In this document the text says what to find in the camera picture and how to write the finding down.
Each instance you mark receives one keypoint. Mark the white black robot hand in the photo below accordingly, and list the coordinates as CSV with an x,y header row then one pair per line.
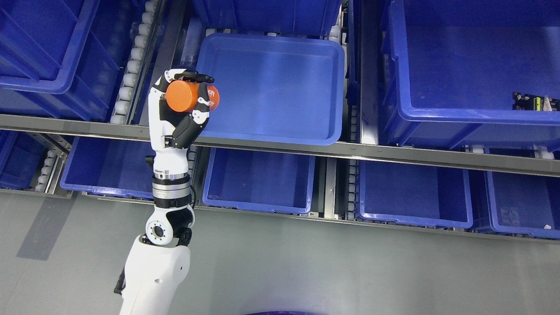
x,y
172,133

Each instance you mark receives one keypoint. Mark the orange cylindrical capacitor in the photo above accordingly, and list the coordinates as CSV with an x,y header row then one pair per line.
x,y
182,96

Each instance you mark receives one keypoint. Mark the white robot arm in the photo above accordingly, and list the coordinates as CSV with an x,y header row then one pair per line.
x,y
159,259

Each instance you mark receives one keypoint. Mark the steel shelf rack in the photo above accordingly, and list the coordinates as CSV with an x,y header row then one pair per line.
x,y
169,34

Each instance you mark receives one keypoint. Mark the blue bin lower left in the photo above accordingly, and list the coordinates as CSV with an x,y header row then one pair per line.
x,y
103,166

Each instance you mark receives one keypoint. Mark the blue bin lower centre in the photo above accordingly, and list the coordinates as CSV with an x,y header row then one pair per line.
x,y
265,182

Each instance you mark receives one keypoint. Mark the blue tray bin centre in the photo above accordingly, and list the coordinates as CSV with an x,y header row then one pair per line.
x,y
275,89

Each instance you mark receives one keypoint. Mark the blue bin upper left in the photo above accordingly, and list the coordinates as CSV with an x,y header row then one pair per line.
x,y
62,58

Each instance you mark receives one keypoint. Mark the blue bin far left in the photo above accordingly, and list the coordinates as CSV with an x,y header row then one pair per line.
x,y
20,155

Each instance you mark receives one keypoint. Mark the blue bin top centre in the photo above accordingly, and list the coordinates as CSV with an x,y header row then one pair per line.
x,y
292,17

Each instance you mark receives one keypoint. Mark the blue bin lower right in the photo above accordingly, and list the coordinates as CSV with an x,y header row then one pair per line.
x,y
411,194

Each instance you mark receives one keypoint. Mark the large blue bin right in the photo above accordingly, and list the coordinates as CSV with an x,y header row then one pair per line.
x,y
451,67

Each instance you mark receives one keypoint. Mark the small electronic part in bin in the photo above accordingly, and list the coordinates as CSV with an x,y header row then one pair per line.
x,y
535,103

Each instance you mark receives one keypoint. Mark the blue bin far right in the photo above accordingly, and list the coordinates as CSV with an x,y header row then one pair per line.
x,y
522,204

